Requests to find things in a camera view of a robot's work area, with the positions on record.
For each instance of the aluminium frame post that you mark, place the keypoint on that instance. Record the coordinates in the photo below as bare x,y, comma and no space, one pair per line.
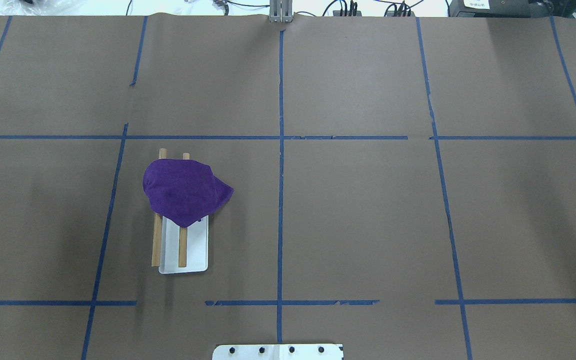
281,11

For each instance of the wooden rack bar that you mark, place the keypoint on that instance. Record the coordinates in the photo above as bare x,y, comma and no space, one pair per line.
156,248
182,247

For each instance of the white towel rack base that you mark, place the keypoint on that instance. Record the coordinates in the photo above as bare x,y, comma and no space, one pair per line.
197,247

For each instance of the inner wooden rack bar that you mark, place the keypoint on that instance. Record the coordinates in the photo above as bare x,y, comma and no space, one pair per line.
182,247

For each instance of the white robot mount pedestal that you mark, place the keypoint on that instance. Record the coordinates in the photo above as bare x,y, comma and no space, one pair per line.
295,351

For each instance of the purple towel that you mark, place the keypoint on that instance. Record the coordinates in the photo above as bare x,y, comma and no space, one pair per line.
184,190

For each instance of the outer wooden rack bar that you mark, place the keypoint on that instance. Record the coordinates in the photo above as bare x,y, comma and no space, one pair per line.
156,248

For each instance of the brown paper table cover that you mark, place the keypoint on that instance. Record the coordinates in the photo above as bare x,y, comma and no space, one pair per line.
403,187

